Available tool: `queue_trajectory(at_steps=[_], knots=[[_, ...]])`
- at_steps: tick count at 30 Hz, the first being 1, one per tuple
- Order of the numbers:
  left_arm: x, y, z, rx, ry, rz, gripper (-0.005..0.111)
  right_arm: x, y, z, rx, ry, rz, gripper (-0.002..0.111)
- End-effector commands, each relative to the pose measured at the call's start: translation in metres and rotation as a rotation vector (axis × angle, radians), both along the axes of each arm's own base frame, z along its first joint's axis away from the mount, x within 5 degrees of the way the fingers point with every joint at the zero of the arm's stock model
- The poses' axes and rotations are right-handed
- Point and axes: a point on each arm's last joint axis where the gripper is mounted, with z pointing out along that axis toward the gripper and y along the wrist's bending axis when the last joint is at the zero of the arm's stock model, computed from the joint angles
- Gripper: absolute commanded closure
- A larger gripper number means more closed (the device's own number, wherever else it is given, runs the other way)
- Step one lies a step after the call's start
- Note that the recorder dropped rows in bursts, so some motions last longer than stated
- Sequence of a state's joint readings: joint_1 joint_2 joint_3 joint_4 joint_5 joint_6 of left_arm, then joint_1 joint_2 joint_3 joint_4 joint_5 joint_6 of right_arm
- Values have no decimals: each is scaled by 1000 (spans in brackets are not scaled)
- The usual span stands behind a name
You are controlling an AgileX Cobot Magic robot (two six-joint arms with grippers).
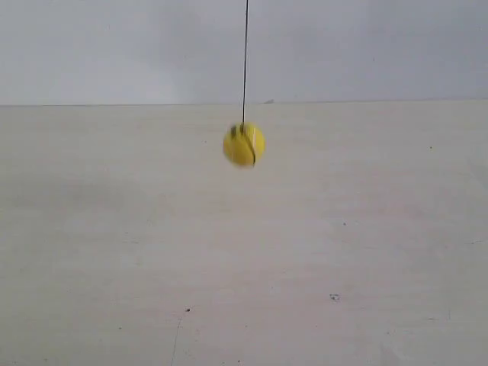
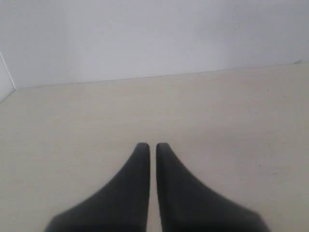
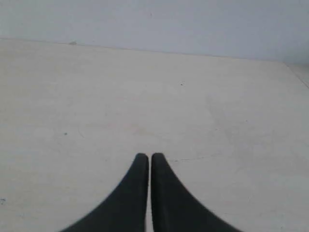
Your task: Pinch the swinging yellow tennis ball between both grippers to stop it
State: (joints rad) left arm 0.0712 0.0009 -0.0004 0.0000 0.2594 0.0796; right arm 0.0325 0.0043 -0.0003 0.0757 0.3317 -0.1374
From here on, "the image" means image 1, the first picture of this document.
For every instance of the yellow tennis ball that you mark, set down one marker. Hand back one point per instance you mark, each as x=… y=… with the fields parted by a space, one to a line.
x=244 y=145

